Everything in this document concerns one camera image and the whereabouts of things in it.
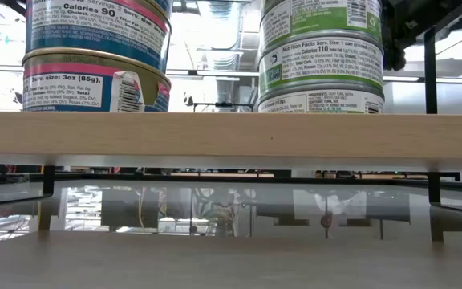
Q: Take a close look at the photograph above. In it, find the silver-lid tuna can green label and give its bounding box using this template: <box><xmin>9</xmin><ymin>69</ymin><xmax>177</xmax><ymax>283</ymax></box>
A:
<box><xmin>257</xmin><ymin>82</ymin><xmax>386</xmax><ymax>115</ymax></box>
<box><xmin>259</xmin><ymin>0</ymin><xmax>384</xmax><ymax>55</ymax></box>
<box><xmin>257</xmin><ymin>30</ymin><xmax>385</xmax><ymax>100</ymax></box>

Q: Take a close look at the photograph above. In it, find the corrugated silver ventilation duct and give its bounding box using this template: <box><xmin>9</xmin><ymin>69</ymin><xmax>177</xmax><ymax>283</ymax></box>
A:
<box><xmin>206</xmin><ymin>0</ymin><xmax>243</xmax><ymax>106</ymax></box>

